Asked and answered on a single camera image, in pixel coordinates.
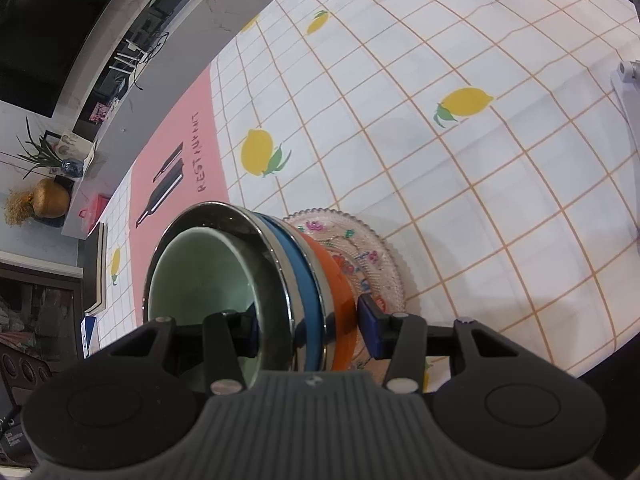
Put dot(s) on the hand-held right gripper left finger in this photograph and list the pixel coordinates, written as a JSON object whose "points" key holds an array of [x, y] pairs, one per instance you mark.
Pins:
{"points": [[222, 350]]}

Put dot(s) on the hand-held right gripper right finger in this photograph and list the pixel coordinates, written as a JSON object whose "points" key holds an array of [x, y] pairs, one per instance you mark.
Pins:
{"points": [[371, 327]]}

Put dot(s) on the orange steel bowl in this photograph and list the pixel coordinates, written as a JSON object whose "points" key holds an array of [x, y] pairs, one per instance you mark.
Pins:
{"points": [[341, 290]]}

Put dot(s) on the clear glass plate beaded rim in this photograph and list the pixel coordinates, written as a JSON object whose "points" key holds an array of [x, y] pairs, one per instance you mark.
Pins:
{"points": [[381, 260]]}

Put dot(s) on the green ceramic bowl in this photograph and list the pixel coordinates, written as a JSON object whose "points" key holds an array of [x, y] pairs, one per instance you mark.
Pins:
{"points": [[200, 280]]}

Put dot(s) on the blue steel bowl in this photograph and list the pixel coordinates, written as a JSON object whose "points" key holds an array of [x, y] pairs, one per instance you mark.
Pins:
{"points": [[303, 280]]}

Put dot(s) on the white and blue box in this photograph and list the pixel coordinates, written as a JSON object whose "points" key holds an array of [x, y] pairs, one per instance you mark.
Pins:
{"points": [[89, 337]]}

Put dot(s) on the lemon-print checked tablecloth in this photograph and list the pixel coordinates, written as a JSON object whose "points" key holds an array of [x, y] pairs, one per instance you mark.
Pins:
{"points": [[450, 200]]}

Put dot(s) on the black book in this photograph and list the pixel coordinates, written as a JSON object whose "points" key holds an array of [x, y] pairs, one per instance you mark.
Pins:
{"points": [[94, 270]]}

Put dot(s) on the pink storage box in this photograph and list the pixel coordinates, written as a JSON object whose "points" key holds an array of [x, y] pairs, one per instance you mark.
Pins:
{"points": [[94, 212]]}

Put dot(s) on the pink placemat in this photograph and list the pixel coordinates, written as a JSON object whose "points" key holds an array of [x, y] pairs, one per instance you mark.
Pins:
{"points": [[180, 160]]}

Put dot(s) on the gold vase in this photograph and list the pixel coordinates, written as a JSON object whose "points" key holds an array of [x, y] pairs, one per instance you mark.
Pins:
{"points": [[51, 197]]}

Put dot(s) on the blue glass vase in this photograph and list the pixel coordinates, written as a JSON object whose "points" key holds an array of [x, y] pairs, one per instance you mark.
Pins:
{"points": [[71, 167]]}

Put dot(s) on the dried yellow flowers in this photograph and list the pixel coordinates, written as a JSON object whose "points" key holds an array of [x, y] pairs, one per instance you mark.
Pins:
{"points": [[19, 207]]}

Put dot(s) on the pink photo card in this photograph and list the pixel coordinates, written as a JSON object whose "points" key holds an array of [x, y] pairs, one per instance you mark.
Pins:
{"points": [[101, 112]]}

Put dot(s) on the green leafy plant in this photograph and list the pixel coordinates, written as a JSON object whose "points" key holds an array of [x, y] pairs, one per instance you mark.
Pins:
{"points": [[42, 152]]}

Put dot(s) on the marble television cabinet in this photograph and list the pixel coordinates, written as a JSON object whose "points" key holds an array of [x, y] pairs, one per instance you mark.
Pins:
{"points": [[160, 80]]}

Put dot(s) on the white router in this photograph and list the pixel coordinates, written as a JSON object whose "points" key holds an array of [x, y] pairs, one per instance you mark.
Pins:
{"points": [[127, 60]]}

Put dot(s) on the white device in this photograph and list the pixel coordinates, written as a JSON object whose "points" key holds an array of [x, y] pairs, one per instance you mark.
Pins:
{"points": [[627, 105]]}

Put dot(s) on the black television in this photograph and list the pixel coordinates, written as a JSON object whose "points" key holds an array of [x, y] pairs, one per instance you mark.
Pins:
{"points": [[60, 20]]}

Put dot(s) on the white photo frame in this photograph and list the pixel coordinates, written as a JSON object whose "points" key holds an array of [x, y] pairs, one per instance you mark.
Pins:
{"points": [[75, 142]]}

